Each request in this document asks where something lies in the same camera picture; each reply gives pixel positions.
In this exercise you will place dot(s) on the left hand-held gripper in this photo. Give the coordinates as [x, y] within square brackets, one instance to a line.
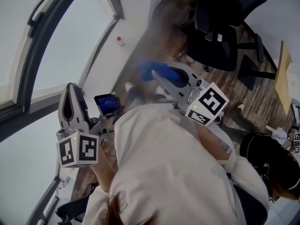
[77, 149]

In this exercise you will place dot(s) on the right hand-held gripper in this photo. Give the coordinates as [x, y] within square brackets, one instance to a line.
[206, 104]

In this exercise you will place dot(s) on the blue cleaning cloth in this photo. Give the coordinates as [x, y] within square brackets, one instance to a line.
[152, 69]

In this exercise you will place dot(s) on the person's left forearm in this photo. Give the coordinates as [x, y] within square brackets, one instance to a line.
[103, 172]

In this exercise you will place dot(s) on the person's right forearm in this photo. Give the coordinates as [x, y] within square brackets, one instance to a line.
[211, 144]

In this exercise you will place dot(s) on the person's right white shoe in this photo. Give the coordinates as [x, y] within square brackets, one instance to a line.
[161, 90]

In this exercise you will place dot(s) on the person's white shoe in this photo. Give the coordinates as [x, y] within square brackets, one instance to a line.
[161, 90]
[129, 87]

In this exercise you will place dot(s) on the black office chair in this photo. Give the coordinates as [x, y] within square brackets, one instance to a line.
[75, 207]
[211, 50]

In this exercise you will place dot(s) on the person's left white shoe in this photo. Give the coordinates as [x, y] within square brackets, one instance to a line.
[129, 87]

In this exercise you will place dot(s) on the blue-label plastic bottle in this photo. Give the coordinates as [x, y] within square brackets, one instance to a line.
[67, 180]

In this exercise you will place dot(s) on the red-capped plastic bottle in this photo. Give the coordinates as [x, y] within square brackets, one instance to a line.
[120, 42]
[61, 184]

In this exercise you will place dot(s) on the person's white sweatshirt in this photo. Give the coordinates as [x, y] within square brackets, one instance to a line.
[164, 160]

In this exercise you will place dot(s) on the yellow cardboard box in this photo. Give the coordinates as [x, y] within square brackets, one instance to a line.
[283, 78]

